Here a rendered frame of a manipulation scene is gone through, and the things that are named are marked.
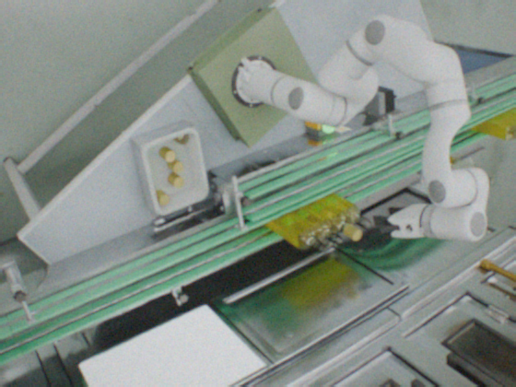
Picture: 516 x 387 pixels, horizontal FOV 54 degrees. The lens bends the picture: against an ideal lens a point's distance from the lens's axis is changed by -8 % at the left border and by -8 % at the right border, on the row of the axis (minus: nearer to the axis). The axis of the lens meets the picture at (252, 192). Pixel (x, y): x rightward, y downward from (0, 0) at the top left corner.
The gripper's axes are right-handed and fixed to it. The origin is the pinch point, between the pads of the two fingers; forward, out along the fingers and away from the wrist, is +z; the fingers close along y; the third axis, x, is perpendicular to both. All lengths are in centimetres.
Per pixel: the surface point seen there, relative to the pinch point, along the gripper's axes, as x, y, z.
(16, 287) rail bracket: 13, -84, 35
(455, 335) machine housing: -36.7, 8.2, -5.9
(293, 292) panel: -19.0, -14.7, 31.6
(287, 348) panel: -24.7, -29.7, 14.0
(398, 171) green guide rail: -4, 47, 46
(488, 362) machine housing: -41.2, 7.3, -16.5
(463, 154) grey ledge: -12, 93, 54
